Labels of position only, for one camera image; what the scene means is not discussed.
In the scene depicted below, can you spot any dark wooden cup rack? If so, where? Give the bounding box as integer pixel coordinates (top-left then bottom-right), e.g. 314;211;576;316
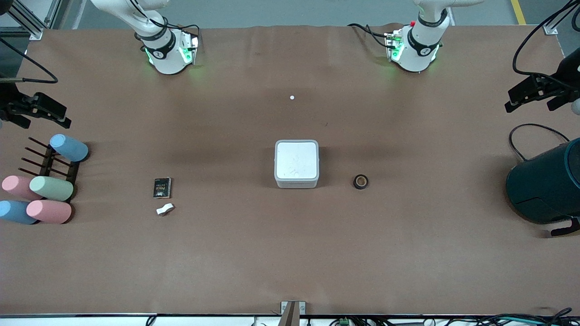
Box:
18;137;81;193

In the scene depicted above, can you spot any aluminium frame profile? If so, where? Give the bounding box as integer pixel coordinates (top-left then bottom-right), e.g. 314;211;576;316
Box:
0;0;62;42

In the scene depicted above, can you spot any black tissue pack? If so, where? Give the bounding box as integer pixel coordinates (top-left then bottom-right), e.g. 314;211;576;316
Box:
153;177;172;199

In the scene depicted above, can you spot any black looped cable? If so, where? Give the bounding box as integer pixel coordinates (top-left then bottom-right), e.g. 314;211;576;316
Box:
508;123;571;162

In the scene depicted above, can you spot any white square lidded bin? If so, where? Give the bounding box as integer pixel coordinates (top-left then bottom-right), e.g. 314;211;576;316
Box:
274;139;320;189

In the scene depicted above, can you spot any pink plastic cup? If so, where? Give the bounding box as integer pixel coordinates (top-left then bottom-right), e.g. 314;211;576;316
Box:
1;175;42;201
26;199;73;225

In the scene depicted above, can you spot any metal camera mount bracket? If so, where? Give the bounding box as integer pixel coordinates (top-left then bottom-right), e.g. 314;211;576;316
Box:
280;300;306;326

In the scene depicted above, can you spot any green plastic cup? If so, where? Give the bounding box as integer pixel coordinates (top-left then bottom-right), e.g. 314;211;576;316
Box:
29;175;74;202

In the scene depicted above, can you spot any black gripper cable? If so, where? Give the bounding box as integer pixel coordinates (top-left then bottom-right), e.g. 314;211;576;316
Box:
0;38;59;85
512;0;580;78

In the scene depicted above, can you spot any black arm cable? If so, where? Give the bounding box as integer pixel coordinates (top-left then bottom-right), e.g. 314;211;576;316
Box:
128;0;201;51
348;23;396;49

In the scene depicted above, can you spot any dark teal round container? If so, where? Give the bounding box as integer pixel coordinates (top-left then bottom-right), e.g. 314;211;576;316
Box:
506;138;580;237

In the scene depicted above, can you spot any blue plastic cup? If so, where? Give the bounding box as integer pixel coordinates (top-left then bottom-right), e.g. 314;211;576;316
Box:
0;200;39;225
49;134;89;163

